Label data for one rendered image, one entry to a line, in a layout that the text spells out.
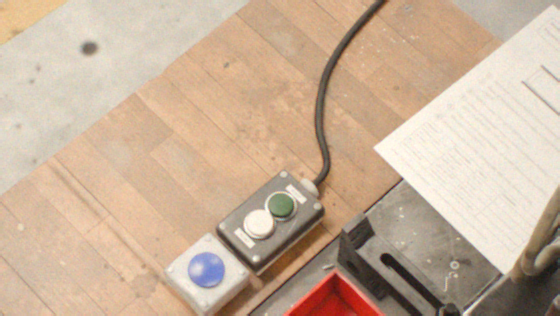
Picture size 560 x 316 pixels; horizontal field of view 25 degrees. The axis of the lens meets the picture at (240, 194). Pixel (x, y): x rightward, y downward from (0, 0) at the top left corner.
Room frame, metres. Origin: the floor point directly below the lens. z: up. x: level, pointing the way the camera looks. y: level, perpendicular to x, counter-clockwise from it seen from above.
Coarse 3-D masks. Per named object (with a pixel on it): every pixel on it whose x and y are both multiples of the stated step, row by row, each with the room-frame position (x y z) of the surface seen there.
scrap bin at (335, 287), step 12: (336, 276) 0.50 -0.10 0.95; (312, 288) 0.48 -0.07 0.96; (324, 288) 0.49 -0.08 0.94; (336, 288) 0.50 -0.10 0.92; (348, 288) 0.48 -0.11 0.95; (300, 300) 0.47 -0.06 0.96; (312, 300) 0.48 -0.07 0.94; (324, 300) 0.49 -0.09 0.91; (336, 300) 0.49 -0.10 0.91; (348, 300) 0.48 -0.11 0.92; (360, 300) 0.47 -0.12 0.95; (288, 312) 0.46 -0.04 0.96; (300, 312) 0.47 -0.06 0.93; (312, 312) 0.48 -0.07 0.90; (324, 312) 0.48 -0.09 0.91; (336, 312) 0.48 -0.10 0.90; (348, 312) 0.47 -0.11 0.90; (360, 312) 0.47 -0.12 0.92; (372, 312) 0.46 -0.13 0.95
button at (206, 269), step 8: (200, 256) 0.53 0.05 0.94; (208, 256) 0.53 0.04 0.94; (216, 256) 0.53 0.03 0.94; (192, 264) 0.52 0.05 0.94; (200, 264) 0.52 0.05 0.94; (208, 264) 0.52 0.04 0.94; (216, 264) 0.52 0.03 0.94; (224, 264) 0.52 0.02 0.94; (192, 272) 0.52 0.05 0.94; (200, 272) 0.52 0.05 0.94; (208, 272) 0.51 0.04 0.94; (216, 272) 0.51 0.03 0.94; (224, 272) 0.52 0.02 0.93; (192, 280) 0.51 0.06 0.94; (200, 280) 0.51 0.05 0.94; (208, 280) 0.51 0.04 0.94; (216, 280) 0.51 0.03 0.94
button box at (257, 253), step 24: (384, 0) 0.88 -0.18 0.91; (360, 24) 0.84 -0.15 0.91; (336, 48) 0.81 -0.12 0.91; (264, 192) 0.61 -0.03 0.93; (288, 192) 0.61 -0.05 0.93; (312, 192) 0.61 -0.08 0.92; (240, 216) 0.58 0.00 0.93; (312, 216) 0.58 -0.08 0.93; (240, 240) 0.55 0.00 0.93; (264, 240) 0.55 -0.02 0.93; (288, 240) 0.55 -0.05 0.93; (264, 264) 0.53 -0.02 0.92
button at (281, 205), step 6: (282, 192) 0.61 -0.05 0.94; (270, 198) 0.60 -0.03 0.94; (276, 198) 0.60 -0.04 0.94; (282, 198) 0.60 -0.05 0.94; (288, 198) 0.60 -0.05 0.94; (270, 204) 0.59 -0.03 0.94; (276, 204) 0.59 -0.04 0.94; (282, 204) 0.59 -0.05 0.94; (288, 204) 0.59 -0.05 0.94; (270, 210) 0.59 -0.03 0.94; (276, 210) 0.58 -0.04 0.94; (282, 210) 0.58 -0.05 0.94; (288, 210) 0.58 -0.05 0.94; (276, 216) 0.58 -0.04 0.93; (282, 216) 0.58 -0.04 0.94; (288, 216) 0.58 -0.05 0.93
